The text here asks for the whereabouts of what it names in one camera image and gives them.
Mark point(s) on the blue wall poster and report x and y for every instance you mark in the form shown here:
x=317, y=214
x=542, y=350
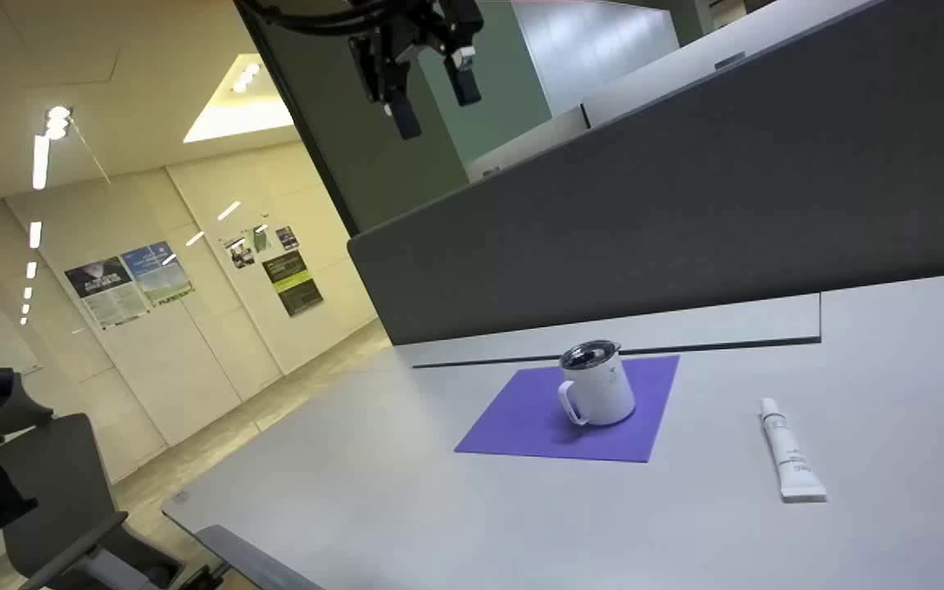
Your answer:
x=125, y=288

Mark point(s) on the small dark wall notice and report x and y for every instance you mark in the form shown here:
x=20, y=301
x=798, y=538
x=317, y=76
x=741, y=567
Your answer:
x=241, y=254

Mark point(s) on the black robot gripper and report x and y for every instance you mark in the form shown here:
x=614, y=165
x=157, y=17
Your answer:
x=398, y=27

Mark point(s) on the white mug with handle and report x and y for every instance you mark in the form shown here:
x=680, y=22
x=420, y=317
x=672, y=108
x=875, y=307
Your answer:
x=594, y=388

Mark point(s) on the grey office chair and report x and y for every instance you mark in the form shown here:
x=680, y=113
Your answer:
x=77, y=535

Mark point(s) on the grey desk partition panel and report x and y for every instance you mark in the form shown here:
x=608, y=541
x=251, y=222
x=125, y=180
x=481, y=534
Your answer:
x=811, y=165

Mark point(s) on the white tube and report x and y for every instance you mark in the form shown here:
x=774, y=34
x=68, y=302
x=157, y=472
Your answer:
x=795, y=472

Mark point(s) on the dark green wall poster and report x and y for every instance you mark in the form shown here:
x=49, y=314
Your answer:
x=292, y=284

